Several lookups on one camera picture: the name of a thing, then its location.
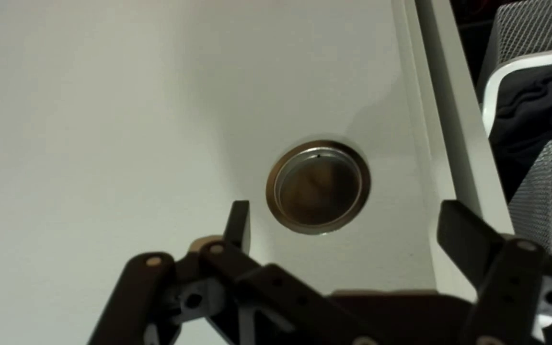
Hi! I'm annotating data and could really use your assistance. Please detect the white sliding door two handles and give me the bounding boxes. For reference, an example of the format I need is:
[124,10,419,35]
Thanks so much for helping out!
[0,0,479,345]

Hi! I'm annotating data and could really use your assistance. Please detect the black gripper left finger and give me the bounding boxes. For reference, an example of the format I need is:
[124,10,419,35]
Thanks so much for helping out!
[86,199,354,345]

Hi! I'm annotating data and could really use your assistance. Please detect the dark clothes in basket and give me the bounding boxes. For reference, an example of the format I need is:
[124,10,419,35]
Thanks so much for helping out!
[494,61,552,201]

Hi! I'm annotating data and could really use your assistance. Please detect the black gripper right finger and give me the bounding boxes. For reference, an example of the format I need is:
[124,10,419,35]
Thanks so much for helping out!
[435,197,552,345]

